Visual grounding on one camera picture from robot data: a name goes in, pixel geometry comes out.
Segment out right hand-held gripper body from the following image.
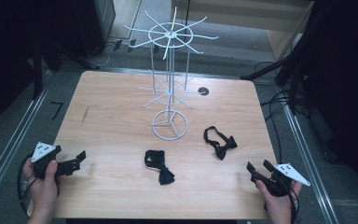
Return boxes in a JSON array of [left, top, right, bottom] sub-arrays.
[[265, 162, 311, 198]]

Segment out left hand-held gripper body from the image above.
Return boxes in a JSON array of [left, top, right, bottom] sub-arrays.
[[31, 141, 66, 181]]

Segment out black bow tie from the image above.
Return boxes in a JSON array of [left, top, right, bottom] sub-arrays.
[[144, 149, 176, 187], [203, 125, 239, 161]]

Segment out white wire display rack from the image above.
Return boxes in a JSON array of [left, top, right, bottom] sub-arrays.
[[123, 7, 220, 142]]

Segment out person's right hand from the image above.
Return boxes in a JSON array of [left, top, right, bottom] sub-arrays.
[[255, 179, 303, 219]]

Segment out person's left hand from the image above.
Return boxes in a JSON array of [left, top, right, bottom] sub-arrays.
[[22, 157, 63, 217]]

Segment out black floor tape mark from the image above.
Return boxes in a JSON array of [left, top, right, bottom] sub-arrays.
[[50, 101, 65, 121]]

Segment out black tripod stand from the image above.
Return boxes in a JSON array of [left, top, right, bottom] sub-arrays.
[[31, 38, 101, 101], [240, 18, 316, 116]]

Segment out black cabinet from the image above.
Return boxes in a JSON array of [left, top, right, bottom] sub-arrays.
[[73, 0, 117, 59]]

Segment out light wooden panel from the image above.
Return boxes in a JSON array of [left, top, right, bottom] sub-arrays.
[[171, 0, 315, 63]]

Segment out aluminium floor rail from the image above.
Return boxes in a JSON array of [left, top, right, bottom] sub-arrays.
[[0, 70, 54, 216], [282, 105, 340, 224]]

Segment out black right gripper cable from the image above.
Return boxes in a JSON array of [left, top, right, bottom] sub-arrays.
[[287, 185, 301, 224]]

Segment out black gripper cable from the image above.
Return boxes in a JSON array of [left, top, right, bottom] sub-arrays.
[[287, 185, 301, 224], [16, 153, 37, 217]]

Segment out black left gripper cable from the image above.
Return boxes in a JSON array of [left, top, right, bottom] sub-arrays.
[[16, 153, 37, 217]]

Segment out black floor cables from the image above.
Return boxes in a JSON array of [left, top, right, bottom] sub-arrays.
[[254, 60, 309, 157]]

